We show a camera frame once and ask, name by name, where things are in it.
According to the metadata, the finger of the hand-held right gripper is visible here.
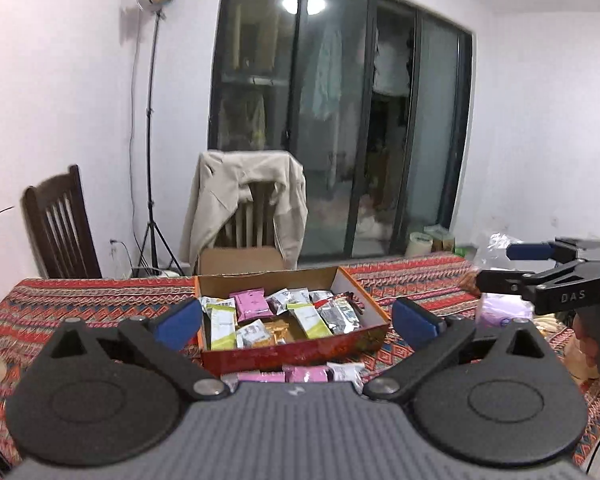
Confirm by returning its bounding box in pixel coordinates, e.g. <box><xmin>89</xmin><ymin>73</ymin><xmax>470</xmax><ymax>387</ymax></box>
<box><xmin>475</xmin><ymin>259</ymin><xmax>600</xmax><ymax>317</ymax></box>
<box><xmin>507</xmin><ymin>236</ymin><xmax>600</xmax><ymax>264</ymax></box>

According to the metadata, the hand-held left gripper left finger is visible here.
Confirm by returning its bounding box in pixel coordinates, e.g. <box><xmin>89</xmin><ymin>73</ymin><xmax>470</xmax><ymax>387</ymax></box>
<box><xmin>46</xmin><ymin>297</ymin><xmax>231</xmax><ymax>402</ymax></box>

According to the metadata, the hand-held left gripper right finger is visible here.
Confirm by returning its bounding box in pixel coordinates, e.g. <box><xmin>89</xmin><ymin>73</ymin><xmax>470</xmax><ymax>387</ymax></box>
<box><xmin>363</xmin><ymin>297</ymin><xmax>557</xmax><ymax>402</ymax></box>

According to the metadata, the pink snack packet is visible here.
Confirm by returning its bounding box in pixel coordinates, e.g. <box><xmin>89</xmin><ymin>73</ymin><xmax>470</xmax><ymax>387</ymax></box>
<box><xmin>236</xmin><ymin>370</ymin><xmax>286</xmax><ymax>384</ymax></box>
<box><xmin>283</xmin><ymin>365</ymin><xmax>330</xmax><ymax>384</ymax></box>

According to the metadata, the pile of assorted snack packets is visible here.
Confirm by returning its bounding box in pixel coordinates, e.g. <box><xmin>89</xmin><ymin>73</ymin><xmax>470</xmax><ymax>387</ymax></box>
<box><xmin>201</xmin><ymin>287</ymin><xmax>367</xmax><ymax>352</ymax></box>

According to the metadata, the red cardboard box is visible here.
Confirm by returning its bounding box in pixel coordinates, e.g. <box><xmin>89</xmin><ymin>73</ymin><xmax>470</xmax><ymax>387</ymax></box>
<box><xmin>194</xmin><ymin>246</ymin><xmax>392</xmax><ymax>377</ymax></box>

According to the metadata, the clear plastic bag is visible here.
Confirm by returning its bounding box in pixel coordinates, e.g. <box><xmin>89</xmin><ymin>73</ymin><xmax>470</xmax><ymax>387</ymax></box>
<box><xmin>479</xmin><ymin>232</ymin><xmax>525</xmax><ymax>282</ymax></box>

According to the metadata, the pale yellow cloth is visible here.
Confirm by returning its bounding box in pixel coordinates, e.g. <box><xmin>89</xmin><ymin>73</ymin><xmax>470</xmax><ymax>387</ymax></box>
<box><xmin>534</xmin><ymin>314</ymin><xmax>577</xmax><ymax>338</ymax></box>

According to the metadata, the roll of tape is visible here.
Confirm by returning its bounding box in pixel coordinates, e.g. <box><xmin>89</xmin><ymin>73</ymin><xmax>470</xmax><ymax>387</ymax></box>
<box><xmin>406</xmin><ymin>232</ymin><xmax>434</xmax><ymax>257</ymax></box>

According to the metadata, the wooden chair with jacket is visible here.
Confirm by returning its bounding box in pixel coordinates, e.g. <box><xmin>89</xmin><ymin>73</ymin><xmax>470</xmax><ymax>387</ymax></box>
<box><xmin>219</xmin><ymin>182</ymin><xmax>282</xmax><ymax>262</ymax></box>

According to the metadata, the patterned red tablecloth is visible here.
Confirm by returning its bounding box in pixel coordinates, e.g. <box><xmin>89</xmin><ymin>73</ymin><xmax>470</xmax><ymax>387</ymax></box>
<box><xmin>0</xmin><ymin>252</ymin><xmax>600</xmax><ymax>467</ymax></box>

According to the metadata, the dark wooden chair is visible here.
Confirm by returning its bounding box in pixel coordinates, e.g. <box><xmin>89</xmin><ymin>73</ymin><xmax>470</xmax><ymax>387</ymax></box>
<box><xmin>21</xmin><ymin>164</ymin><xmax>104</xmax><ymax>280</ymax></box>

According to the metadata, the beige jacket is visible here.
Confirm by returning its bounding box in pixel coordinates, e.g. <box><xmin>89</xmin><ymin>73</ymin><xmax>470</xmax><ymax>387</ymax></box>
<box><xmin>179</xmin><ymin>151</ymin><xmax>309</xmax><ymax>272</ymax></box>

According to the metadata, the black framed glass sliding door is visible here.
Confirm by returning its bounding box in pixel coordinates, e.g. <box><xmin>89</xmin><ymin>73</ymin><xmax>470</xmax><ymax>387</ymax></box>
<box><xmin>207</xmin><ymin>0</ymin><xmax>477</xmax><ymax>262</ymax></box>

